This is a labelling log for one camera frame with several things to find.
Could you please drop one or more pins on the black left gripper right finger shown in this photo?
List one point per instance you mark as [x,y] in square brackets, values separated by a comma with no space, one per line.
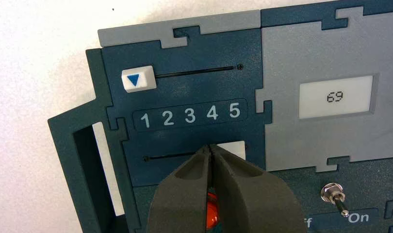
[248,199]

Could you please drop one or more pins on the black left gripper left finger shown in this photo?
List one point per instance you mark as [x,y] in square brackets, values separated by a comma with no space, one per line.
[180,196]

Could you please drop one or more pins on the plain white slider knob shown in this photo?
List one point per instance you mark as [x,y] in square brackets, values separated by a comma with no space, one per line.
[233,150]

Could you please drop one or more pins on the white slider knob blue triangle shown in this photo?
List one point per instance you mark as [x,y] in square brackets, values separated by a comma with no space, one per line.
[138,79]

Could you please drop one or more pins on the red push button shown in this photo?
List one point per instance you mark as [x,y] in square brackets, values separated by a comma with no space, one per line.
[212,212]

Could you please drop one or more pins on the small white display screen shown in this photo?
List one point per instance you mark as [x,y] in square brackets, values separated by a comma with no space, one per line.
[336,96]

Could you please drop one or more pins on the grey and blue control box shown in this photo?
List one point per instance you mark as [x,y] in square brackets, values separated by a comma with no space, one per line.
[312,48]

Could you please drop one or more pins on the metal toggle switch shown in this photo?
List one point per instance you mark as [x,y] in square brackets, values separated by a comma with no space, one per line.
[336,197]

